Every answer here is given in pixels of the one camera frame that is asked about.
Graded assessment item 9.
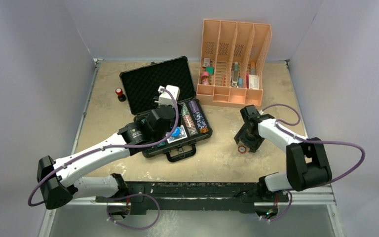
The white red box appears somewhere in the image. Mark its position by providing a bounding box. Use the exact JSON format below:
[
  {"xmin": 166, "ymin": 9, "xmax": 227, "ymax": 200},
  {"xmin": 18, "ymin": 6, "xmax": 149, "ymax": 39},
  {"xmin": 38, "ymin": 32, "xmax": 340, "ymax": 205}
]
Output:
[{"xmin": 246, "ymin": 74, "xmax": 260, "ymax": 90}]

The navy orange chip row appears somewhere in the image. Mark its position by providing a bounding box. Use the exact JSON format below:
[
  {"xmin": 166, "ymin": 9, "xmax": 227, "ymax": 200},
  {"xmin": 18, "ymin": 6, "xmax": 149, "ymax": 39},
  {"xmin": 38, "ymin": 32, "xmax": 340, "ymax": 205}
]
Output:
[{"xmin": 193, "ymin": 112, "xmax": 209, "ymax": 134}]

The black poker case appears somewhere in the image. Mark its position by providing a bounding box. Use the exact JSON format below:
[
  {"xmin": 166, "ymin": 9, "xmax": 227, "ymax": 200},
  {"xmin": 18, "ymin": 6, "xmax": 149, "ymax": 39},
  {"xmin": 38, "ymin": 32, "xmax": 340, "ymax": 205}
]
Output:
[{"xmin": 118, "ymin": 56, "xmax": 213, "ymax": 162}]

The red black small bottle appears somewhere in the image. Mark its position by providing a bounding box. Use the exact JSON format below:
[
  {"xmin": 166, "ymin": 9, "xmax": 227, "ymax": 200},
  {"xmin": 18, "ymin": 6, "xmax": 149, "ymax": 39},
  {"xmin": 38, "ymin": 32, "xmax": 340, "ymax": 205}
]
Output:
[{"xmin": 115, "ymin": 88, "xmax": 127, "ymax": 102}]

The pink brown chip row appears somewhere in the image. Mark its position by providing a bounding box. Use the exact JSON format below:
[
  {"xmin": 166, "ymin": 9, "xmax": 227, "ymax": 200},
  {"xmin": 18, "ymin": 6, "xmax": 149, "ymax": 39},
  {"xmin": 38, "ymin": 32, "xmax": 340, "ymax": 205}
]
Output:
[{"xmin": 183, "ymin": 115, "xmax": 198, "ymax": 136}]

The blue round button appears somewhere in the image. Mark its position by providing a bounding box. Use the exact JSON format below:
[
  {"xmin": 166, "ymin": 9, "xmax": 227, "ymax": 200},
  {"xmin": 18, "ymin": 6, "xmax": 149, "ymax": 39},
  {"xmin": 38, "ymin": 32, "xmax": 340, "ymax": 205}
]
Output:
[{"xmin": 171, "ymin": 127, "xmax": 181, "ymax": 137}]

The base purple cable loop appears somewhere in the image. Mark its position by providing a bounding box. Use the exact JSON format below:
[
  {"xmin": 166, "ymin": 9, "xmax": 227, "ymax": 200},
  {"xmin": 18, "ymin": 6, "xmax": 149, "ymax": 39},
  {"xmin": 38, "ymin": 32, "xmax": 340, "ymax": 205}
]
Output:
[{"xmin": 106, "ymin": 190, "xmax": 163, "ymax": 230}]

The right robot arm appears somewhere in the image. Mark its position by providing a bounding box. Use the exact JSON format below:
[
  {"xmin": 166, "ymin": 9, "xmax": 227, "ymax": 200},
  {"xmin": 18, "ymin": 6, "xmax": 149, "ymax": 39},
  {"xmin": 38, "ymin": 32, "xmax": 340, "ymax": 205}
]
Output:
[{"xmin": 234, "ymin": 105, "xmax": 332, "ymax": 201}]

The pink tape roll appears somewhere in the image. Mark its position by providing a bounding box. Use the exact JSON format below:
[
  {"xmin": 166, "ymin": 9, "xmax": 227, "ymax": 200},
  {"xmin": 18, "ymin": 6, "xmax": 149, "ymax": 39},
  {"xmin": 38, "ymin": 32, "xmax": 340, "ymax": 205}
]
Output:
[{"xmin": 201, "ymin": 72, "xmax": 210, "ymax": 85}]

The black aluminium base frame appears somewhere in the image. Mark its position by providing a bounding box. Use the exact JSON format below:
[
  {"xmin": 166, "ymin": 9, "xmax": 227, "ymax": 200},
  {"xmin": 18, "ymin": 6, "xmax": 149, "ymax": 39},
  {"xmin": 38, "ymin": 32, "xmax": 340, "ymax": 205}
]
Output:
[{"xmin": 47, "ymin": 175, "xmax": 336, "ymax": 217}]

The orange desk organizer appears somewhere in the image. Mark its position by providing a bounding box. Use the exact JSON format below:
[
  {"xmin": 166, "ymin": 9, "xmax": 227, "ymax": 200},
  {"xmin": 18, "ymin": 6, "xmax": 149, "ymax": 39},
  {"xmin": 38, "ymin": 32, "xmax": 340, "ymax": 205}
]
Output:
[{"xmin": 196, "ymin": 19, "xmax": 272, "ymax": 108}]

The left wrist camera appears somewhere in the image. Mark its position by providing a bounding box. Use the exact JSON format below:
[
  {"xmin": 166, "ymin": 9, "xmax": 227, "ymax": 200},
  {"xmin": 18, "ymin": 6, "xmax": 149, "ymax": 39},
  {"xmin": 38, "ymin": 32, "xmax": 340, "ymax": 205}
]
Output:
[{"xmin": 157, "ymin": 85, "xmax": 180, "ymax": 105}]

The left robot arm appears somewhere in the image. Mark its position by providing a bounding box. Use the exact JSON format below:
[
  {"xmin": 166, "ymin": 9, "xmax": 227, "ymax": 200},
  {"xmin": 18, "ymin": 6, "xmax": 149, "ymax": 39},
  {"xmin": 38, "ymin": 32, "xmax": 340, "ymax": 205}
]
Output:
[{"xmin": 28, "ymin": 105, "xmax": 179, "ymax": 210}]

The blue playing card deck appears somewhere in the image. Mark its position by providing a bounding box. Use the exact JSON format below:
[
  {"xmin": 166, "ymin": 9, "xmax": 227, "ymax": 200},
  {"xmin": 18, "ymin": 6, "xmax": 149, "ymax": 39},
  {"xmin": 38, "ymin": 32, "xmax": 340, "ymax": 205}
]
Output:
[{"xmin": 167, "ymin": 125, "xmax": 188, "ymax": 144}]

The red white poker chip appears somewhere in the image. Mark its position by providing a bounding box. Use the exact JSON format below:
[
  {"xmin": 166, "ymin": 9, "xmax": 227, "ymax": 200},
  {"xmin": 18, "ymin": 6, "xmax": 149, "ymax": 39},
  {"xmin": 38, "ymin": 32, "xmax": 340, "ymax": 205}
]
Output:
[{"xmin": 238, "ymin": 145, "xmax": 247, "ymax": 154}]

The purple chip row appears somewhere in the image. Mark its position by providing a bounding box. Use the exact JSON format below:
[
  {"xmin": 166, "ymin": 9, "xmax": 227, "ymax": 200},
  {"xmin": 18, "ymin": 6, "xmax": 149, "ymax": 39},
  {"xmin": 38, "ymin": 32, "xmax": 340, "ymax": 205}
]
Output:
[{"xmin": 189, "ymin": 100, "xmax": 200, "ymax": 114}]

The green white chip row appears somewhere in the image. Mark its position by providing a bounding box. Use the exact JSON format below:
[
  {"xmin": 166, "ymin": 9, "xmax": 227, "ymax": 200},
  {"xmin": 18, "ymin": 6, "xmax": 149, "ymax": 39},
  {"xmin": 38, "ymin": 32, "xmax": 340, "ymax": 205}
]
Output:
[{"xmin": 181, "ymin": 103, "xmax": 190, "ymax": 117}]

